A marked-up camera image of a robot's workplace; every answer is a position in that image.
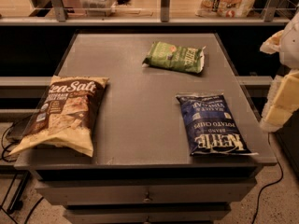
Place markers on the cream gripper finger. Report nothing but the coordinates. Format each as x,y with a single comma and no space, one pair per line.
282,101
272,44

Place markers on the blue Kettle chip bag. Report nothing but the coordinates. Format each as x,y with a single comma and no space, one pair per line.
210,125

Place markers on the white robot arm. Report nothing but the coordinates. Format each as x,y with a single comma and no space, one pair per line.
289,44

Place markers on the colourful printed bag on shelf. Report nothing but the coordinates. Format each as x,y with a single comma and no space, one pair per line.
225,8

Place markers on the green Kettle chip bag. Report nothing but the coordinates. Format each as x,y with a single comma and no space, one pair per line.
175,58

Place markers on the brown sea salt chip bag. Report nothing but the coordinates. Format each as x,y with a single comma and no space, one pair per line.
67,116

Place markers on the grey drawer cabinet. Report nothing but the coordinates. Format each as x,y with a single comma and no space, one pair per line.
140,143

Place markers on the round drawer knob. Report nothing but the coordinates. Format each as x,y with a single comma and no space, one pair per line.
147,199

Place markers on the clear plastic container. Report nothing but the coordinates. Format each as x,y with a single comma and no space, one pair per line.
101,8

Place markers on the metal shelf rail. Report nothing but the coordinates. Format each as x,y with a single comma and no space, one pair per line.
138,12

